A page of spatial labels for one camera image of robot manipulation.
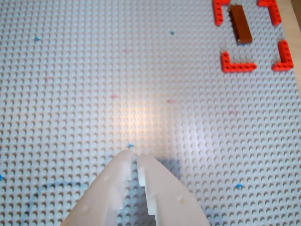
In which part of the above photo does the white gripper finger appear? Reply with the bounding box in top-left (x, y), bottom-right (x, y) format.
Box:
top-left (60, 149), bottom-right (134, 226)
top-left (136, 154), bottom-right (211, 226)

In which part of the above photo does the brown lego technic beam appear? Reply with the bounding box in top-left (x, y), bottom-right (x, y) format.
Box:
top-left (227, 4), bottom-right (253, 45)

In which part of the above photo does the grey lego baseplate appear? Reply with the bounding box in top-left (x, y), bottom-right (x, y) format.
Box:
top-left (0, 0), bottom-right (301, 226)

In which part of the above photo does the red L-shaped lego beam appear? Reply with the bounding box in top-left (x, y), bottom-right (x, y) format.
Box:
top-left (256, 0), bottom-right (282, 26)
top-left (220, 51), bottom-right (258, 73)
top-left (271, 39), bottom-right (295, 72)
top-left (212, 0), bottom-right (232, 26)

